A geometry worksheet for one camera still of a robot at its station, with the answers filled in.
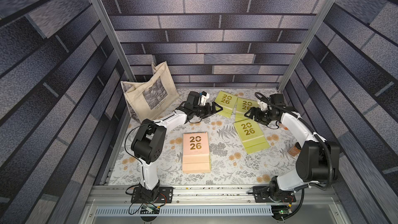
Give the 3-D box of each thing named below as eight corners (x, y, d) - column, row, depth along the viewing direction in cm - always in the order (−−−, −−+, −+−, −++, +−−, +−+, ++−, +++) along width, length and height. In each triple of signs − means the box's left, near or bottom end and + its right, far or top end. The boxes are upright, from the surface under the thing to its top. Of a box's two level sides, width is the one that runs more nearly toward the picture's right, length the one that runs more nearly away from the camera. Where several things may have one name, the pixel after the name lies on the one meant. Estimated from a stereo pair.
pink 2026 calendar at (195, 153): (181, 173, 82) (180, 171, 79) (184, 135, 97) (183, 132, 94) (209, 173, 82) (210, 171, 79) (208, 135, 97) (208, 132, 94)
